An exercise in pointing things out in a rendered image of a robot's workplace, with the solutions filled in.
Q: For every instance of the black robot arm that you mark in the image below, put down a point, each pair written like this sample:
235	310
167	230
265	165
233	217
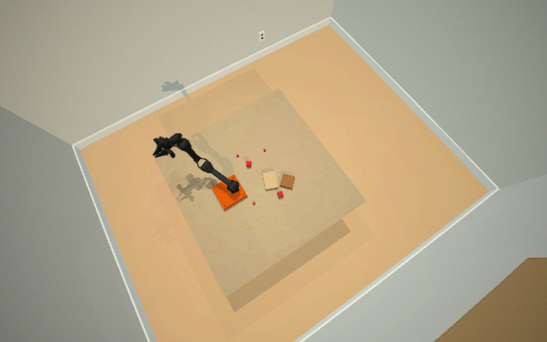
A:
183	144

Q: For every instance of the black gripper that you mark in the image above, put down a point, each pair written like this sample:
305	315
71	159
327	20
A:
164	150

